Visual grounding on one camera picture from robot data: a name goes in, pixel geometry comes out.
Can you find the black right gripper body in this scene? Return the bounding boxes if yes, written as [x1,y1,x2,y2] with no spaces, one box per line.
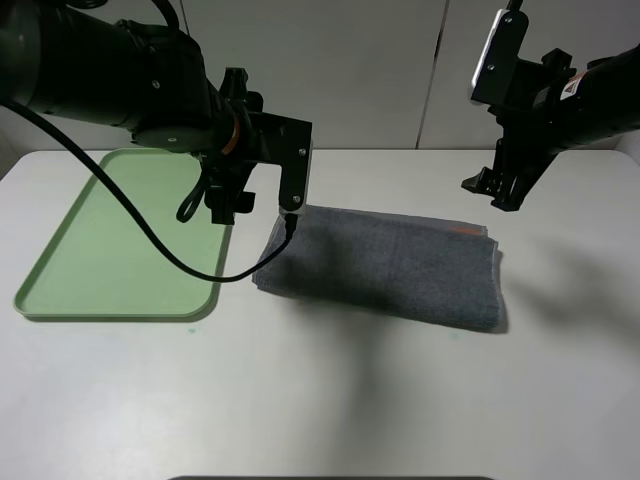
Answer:
[489,48,576,165]

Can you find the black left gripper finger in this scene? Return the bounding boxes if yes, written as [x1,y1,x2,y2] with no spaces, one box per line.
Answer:
[234,169,254,214]
[205,170,235,224]

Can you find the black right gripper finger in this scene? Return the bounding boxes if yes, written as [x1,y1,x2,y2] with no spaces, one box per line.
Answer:
[461,167,500,193]
[491,149,555,210]

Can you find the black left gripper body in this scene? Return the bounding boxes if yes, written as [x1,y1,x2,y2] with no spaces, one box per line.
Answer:
[202,67,312,165]

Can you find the grey towel with orange stripes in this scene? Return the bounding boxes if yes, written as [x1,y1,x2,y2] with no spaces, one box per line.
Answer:
[252,206,506,333]

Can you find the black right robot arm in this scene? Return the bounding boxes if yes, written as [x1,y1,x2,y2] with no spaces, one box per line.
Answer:
[461,47,639,212]

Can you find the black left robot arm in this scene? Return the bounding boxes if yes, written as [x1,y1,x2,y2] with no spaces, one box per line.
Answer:
[1,1,312,225]

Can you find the light green plastic tray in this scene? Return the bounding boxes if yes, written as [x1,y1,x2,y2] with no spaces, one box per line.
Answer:
[14,149,231,322]

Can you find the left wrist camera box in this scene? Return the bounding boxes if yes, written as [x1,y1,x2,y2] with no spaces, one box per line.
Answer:
[278,143,313,215]

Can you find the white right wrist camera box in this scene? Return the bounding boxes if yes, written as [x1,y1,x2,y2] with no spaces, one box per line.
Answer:
[470,8,529,105]

